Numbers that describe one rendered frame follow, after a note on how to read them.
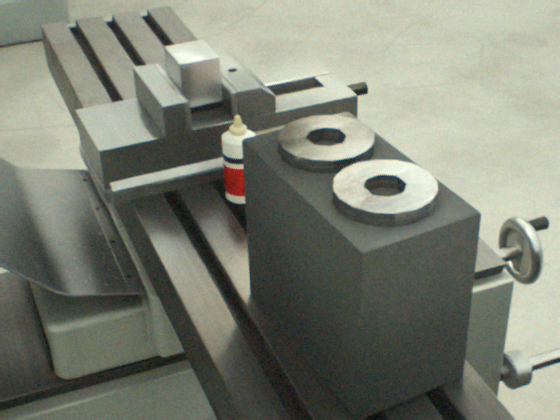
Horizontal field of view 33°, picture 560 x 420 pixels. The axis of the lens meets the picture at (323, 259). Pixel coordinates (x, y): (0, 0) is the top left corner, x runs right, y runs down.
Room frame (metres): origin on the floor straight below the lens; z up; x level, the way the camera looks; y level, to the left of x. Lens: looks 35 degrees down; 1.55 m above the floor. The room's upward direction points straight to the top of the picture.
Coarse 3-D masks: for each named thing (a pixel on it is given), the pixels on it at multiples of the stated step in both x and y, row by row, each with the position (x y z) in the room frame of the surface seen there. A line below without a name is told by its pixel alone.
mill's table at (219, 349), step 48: (48, 48) 1.51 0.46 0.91; (96, 48) 1.46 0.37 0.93; (144, 48) 1.46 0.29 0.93; (96, 96) 1.28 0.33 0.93; (192, 192) 1.01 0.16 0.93; (144, 240) 0.94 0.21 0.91; (192, 240) 0.94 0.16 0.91; (240, 240) 0.91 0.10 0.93; (192, 288) 0.82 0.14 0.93; (240, 288) 0.82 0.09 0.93; (192, 336) 0.76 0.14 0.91; (240, 336) 0.74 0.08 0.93; (240, 384) 0.67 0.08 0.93; (288, 384) 0.68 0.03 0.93; (480, 384) 0.67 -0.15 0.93
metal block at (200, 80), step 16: (176, 48) 1.12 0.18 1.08; (192, 48) 1.12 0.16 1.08; (208, 48) 1.12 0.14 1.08; (176, 64) 1.08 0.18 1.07; (192, 64) 1.08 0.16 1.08; (208, 64) 1.09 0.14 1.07; (176, 80) 1.09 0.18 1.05; (192, 80) 1.08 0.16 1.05; (208, 80) 1.09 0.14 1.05; (192, 96) 1.08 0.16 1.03; (208, 96) 1.09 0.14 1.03
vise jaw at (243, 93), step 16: (224, 64) 1.15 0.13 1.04; (240, 64) 1.16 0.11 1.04; (224, 80) 1.10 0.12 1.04; (240, 80) 1.10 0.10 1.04; (256, 80) 1.11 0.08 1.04; (224, 96) 1.09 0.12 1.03; (240, 96) 1.07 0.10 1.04; (256, 96) 1.08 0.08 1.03; (272, 96) 1.09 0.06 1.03; (240, 112) 1.07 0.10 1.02; (256, 112) 1.08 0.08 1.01; (272, 112) 1.09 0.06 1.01
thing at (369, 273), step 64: (320, 128) 0.80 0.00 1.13; (256, 192) 0.78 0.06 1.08; (320, 192) 0.71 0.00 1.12; (384, 192) 0.71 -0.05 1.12; (448, 192) 0.71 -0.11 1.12; (256, 256) 0.79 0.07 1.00; (320, 256) 0.67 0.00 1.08; (384, 256) 0.63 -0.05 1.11; (448, 256) 0.66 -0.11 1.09; (320, 320) 0.67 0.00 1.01; (384, 320) 0.63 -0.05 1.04; (448, 320) 0.66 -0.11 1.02; (384, 384) 0.63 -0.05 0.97
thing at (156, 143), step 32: (320, 64) 1.24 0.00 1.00; (160, 96) 1.06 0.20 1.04; (288, 96) 1.14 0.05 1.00; (320, 96) 1.14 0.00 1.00; (352, 96) 1.14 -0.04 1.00; (96, 128) 1.05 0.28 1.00; (128, 128) 1.05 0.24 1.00; (160, 128) 1.05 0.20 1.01; (192, 128) 1.05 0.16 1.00; (224, 128) 1.06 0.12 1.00; (256, 128) 1.08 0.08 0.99; (96, 160) 1.02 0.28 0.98; (128, 160) 1.01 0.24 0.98; (160, 160) 1.03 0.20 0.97; (192, 160) 1.05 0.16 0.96; (128, 192) 0.99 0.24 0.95; (160, 192) 1.01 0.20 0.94
